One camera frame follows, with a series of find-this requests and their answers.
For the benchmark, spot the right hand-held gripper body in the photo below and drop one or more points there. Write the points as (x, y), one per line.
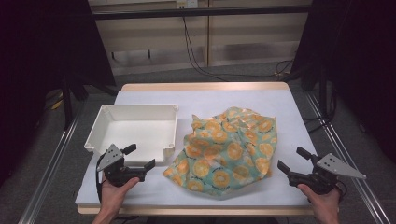
(320, 182)

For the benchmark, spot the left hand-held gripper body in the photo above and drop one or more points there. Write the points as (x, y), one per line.
(116, 174)

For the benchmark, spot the white plastic tray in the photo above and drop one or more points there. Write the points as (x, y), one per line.
(140, 130)

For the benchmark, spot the orange print cloth bag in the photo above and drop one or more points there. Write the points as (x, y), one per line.
(227, 152)

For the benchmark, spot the person's right hand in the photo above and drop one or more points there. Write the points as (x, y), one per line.
(325, 202)

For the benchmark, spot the person's left hand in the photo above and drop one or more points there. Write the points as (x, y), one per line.
(112, 196)

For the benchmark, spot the black stand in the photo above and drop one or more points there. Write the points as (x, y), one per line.
(67, 105)

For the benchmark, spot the wooden table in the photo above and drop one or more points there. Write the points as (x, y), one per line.
(202, 86)

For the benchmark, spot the white table mat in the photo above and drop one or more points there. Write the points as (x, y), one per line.
(218, 98)

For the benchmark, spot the black curtain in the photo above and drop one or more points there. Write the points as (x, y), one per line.
(31, 62)
(364, 62)

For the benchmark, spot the black horizontal bar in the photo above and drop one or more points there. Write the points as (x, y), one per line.
(202, 12)

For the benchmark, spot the metal floor rail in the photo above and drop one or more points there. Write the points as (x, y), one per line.
(348, 158)
(46, 174)

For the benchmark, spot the white wall socket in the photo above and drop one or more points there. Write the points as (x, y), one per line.
(186, 3)

